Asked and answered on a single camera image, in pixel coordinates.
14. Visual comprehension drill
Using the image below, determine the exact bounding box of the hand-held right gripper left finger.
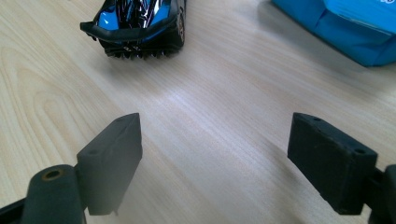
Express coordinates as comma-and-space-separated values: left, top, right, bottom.
76, 112, 144, 217

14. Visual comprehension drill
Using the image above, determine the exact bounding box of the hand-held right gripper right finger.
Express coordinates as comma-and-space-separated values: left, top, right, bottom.
286, 112, 379, 216

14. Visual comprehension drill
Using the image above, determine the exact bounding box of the blue wet wipes pack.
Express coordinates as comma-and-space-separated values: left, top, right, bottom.
270, 0, 396, 68

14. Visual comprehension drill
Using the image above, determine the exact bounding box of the blue toy car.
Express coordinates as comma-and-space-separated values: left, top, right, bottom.
79, 0, 188, 61

